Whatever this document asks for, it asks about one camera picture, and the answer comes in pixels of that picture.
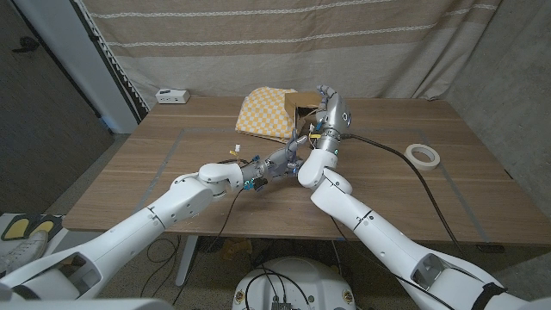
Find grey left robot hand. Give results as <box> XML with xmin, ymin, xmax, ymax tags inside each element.
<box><xmin>239</xmin><ymin>134</ymin><xmax>309</xmax><ymax>184</ymax></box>

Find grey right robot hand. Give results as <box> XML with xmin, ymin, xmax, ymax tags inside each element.
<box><xmin>309</xmin><ymin>84</ymin><xmax>352</xmax><ymax>155</ymax></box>

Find grey yellow handled scissors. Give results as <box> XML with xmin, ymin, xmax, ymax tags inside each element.
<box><xmin>288</xmin><ymin>107</ymin><xmax>305</xmax><ymax>163</ymax></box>

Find brown paper bag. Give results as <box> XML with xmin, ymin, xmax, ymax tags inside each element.
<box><xmin>283</xmin><ymin>90</ymin><xmax>324</xmax><ymax>134</ymax></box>

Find yellow white checkered towel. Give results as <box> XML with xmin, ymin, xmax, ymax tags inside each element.
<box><xmin>234</xmin><ymin>86</ymin><xmax>302</xmax><ymax>144</ymax></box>

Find white tape roll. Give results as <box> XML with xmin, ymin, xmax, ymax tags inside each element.
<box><xmin>403</xmin><ymin>143</ymin><xmax>441</xmax><ymax>171</ymax></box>

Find grey tape line marking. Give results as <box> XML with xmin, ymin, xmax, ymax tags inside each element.
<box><xmin>135</xmin><ymin>127</ymin><xmax>492</xmax><ymax>243</ymax></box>

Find beige striped curtain backdrop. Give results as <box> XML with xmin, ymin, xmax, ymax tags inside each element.
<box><xmin>80</xmin><ymin>0</ymin><xmax>504</xmax><ymax>111</ymax></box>

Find tan crumpled paper piece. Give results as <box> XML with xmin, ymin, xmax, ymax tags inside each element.
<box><xmin>220</xmin><ymin>238</ymin><xmax>254</xmax><ymax>262</ymax></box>

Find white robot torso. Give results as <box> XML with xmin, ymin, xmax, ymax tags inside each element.
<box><xmin>232</xmin><ymin>256</ymin><xmax>357</xmax><ymax>310</ymax></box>

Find white power strip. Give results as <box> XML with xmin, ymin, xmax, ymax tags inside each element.
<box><xmin>155</xmin><ymin>88</ymin><xmax>192</xmax><ymax>105</ymax></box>

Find black curtain edge strip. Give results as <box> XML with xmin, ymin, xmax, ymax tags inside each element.
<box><xmin>71</xmin><ymin>0</ymin><xmax>150</xmax><ymax>124</ymax></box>

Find dark grey door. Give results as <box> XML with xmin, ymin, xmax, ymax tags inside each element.
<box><xmin>0</xmin><ymin>0</ymin><xmax>115</xmax><ymax>214</ymax></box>

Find yellow black foot pedal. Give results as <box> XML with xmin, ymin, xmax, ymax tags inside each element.
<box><xmin>1</xmin><ymin>214</ymin><xmax>34</xmax><ymax>242</ymax></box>
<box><xmin>27</xmin><ymin>214</ymin><xmax>65</xmax><ymax>242</ymax></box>

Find white sneaker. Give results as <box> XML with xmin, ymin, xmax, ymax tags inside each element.
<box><xmin>0</xmin><ymin>230</ymin><xmax>49</xmax><ymax>276</ymax></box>

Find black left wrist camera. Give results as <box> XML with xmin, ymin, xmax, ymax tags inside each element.
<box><xmin>242</xmin><ymin>176</ymin><xmax>269</xmax><ymax>193</ymax></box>

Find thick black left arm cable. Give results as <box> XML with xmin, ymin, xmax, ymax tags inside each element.
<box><xmin>217</xmin><ymin>158</ymin><xmax>253</xmax><ymax>169</ymax></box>

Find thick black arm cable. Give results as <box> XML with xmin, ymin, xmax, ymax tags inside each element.
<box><xmin>217</xmin><ymin>158</ymin><xmax>253</xmax><ymax>169</ymax></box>
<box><xmin>339</xmin><ymin>133</ymin><xmax>466</xmax><ymax>259</ymax></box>

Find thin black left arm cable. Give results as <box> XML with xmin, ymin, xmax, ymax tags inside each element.
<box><xmin>171</xmin><ymin>187</ymin><xmax>245</xmax><ymax>306</ymax></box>

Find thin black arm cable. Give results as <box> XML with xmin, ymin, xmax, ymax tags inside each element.
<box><xmin>329</xmin><ymin>214</ymin><xmax>455</xmax><ymax>310</ymax></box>
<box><xmin>171</xmin><ymin>187</ymin><xmax>245</xmax><ymax>306</ymax></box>

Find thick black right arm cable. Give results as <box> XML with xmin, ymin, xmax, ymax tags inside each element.
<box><xmin>339</xmin><ymin>133</ymin><xmax>466</xmax><ymax>259</ymax></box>

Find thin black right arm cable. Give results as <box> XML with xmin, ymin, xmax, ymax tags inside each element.
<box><xmin>329</xmin><ymin>214</ymin><xmax>455</xmax><ymax>310</ymax></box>

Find black torso cable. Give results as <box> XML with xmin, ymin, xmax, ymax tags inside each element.
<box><xmin>245</xmin><ymin>264</ymin><xmax>313</xmax><ymax>310</ymax></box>

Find black door handle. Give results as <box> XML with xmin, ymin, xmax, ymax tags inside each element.
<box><xmin>11</xmin><ymin>36</ymin><xmax>40</xmax><ymax>54</ymax></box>

